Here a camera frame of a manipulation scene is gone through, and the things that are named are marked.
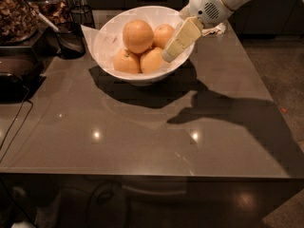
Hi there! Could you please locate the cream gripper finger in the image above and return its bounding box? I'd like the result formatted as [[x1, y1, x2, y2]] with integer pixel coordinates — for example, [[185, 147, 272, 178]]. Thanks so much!
[[161, 16, 203, 63]]

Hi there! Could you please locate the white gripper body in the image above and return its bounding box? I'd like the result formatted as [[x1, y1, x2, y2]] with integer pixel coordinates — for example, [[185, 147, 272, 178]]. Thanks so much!
[[180, 0, 233, 28]]

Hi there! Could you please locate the orange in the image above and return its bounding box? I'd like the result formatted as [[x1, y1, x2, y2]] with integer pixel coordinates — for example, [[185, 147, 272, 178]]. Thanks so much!
[[113, 49, 141, 74], [140, 47, 163, 74], [123, 20, 154, 54], [153, 24, 175, 48]]

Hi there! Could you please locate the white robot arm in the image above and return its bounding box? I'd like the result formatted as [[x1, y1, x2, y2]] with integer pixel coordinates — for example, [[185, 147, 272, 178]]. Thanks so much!
[[161, 0, 252, 63]]

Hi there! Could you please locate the white ceramic bowl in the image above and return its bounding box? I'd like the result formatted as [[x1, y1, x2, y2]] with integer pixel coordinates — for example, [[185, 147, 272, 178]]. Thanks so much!
[[88, 6, 194, 86]]

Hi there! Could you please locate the crumpled beige napkin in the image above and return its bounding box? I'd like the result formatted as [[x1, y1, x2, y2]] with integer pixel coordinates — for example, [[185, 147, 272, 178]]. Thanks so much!
[[201, 23, 226, 37]]

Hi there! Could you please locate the white paper liner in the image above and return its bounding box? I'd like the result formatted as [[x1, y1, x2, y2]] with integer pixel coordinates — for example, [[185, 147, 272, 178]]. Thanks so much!
[[81, 25, 107, 60]]

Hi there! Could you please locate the black mesh cup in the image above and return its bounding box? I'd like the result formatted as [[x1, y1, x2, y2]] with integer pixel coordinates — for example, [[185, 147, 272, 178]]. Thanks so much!
[[70, 5, 95, 28]]

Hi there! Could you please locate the dark glass cup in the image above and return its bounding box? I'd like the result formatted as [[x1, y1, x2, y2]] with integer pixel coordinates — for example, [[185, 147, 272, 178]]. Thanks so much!
[[56, 22, 86, 59]]

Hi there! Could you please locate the small glass snack jar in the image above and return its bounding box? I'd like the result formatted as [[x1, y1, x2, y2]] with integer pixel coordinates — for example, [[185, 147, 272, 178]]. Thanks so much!
[[29, 0, 70, 25]]

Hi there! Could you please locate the large glass snack jar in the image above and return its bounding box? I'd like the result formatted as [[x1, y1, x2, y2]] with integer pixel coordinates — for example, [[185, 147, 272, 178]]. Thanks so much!
[[0, 0, 38, 46]]

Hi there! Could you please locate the black box appliance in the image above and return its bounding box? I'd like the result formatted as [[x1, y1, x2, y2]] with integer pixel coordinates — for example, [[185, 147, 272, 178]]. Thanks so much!
[[0, 47, 44, 103]]

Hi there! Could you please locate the white spoon handle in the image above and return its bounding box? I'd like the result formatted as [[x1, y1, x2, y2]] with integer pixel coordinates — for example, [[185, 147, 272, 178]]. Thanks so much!
[[32, 9, 60, 32]]

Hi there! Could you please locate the black cable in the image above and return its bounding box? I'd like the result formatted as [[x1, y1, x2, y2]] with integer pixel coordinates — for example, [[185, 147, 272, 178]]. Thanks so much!
[[0, 85, 34, 163]]

